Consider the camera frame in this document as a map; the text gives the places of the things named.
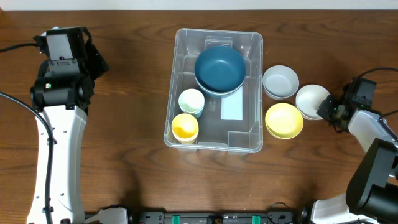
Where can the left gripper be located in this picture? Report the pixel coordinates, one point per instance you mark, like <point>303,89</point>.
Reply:
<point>96,59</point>

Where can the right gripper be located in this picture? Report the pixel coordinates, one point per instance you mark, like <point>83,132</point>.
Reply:
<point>325,109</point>

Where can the white small bowl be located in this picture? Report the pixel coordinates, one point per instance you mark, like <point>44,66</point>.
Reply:
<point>308,100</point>

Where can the yellow small bowl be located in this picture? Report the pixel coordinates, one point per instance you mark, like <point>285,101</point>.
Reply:
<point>284,121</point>

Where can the grey small bowl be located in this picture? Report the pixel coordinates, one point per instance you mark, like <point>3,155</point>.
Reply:
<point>280,82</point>

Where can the cream cup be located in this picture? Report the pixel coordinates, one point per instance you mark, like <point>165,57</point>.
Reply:
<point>191,101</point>

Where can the yellow cup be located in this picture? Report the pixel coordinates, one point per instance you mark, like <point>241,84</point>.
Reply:
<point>185,126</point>
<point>187,142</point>

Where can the dark blue bowl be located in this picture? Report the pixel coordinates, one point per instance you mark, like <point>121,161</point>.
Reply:
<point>218,94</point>
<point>220,69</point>

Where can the light blue cup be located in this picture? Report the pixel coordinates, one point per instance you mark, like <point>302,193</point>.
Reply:
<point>197,113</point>

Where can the pink cup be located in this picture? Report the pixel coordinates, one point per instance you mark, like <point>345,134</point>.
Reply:
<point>185,140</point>

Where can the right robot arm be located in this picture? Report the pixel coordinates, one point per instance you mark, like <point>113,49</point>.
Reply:
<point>369,197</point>

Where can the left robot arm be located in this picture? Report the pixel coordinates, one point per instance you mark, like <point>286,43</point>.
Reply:
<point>60,99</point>

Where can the clear plastic storage bin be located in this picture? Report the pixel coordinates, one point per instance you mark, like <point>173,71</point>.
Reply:
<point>240,137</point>

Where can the white label in bin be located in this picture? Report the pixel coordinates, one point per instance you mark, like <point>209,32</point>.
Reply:
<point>232,106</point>

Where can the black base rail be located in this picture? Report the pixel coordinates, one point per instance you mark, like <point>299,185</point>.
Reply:
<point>273,215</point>

